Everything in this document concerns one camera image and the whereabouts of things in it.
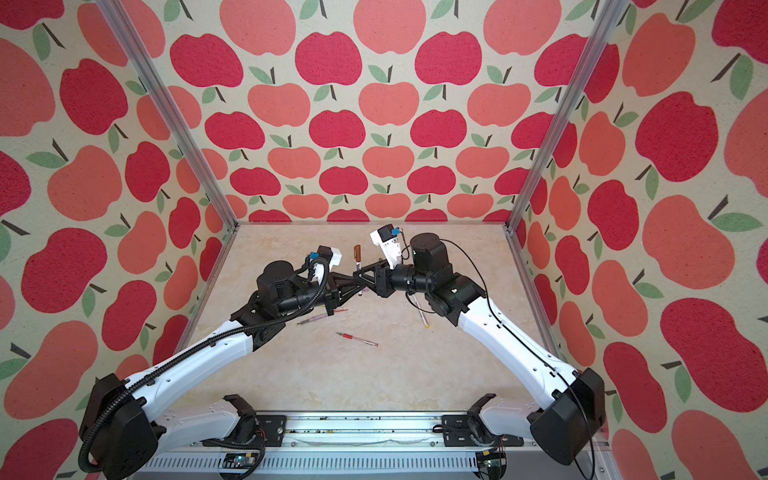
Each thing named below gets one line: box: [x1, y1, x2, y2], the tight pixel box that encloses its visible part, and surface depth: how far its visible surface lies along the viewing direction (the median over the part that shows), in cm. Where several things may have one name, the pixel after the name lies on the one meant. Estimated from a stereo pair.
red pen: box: [336, 332, 379, 347], surface depth 92 cm
